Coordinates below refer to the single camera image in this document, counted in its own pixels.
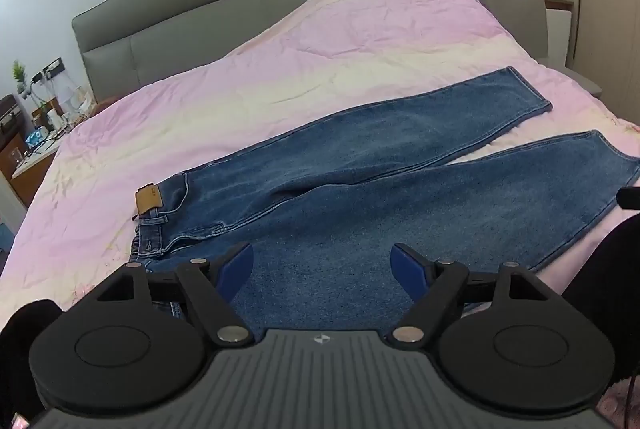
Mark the person's black clothing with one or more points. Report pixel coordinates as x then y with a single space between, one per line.
607 289
22 359

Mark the small green potted plant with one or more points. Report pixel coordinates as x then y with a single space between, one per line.
20 76

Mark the blue denim pants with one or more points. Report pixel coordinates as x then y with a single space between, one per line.
350 189

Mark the grey chair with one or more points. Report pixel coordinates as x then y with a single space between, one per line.
520 14

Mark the blue tissue box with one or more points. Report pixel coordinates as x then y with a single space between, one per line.
39 139

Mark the wooden nightstand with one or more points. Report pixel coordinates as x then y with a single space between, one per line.
25 159

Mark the pink and cream blanket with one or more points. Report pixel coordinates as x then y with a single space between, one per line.
240 74

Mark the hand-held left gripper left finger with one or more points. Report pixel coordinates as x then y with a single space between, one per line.
236 270

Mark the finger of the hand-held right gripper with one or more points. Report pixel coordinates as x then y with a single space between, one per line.
629 198

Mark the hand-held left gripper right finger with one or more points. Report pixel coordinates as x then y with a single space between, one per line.
407 266

